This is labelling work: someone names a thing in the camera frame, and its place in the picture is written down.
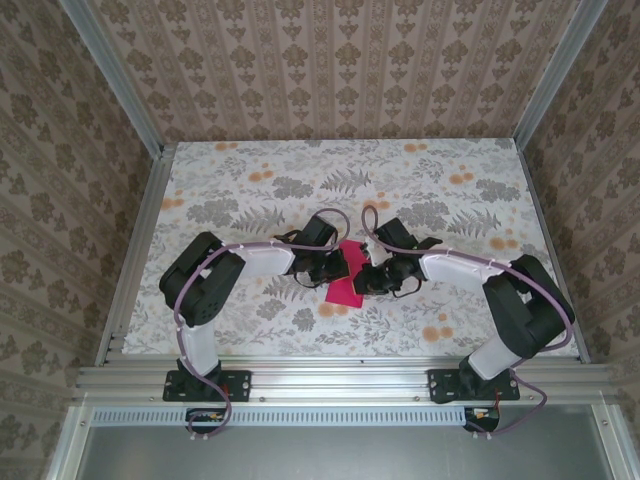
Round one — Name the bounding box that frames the grey metal panel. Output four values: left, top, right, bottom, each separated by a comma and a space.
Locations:
74, 423, 619, 480

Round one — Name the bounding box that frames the aluminium lower frame bar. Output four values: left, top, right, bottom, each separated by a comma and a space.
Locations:
592, 403, 635, 480
47, 404, 96, 480

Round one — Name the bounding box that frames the aluminium frame post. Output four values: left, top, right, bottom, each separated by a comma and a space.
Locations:
64, 0, 169, 157
514, 0, 601, 146

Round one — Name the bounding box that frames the wide aluminium base rail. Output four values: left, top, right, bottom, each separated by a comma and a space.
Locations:
73, 355, 615, 407

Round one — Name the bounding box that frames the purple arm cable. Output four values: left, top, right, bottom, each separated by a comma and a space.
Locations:
172, 208, 351, 444
360, 203, 576, 436

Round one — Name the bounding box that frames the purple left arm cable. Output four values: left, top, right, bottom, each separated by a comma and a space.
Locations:
172, 208, 351, 444

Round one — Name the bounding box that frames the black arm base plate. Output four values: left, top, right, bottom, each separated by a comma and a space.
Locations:
163, 368, 253, 404
428, 368, 522, 405

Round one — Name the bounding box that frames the aluminium side rail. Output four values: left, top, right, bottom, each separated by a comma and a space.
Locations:
94, 143, 177, 364
517, 142, 592, 364

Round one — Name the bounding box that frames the black connector box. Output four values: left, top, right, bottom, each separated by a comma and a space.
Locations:
185, 407, 230, 435
463, 405, 502, 434

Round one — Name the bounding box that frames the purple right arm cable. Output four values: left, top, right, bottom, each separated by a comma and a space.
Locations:
360, 203, 576, 436

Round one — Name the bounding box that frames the floral printed table cover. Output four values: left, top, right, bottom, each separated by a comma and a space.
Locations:
119, 139, 584, 357

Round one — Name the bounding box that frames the pink cloth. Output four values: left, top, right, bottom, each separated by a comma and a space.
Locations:
323, 239, 371, 309

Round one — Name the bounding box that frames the slotted grey cable duct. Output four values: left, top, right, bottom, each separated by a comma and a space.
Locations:
92, 405, 469, 427

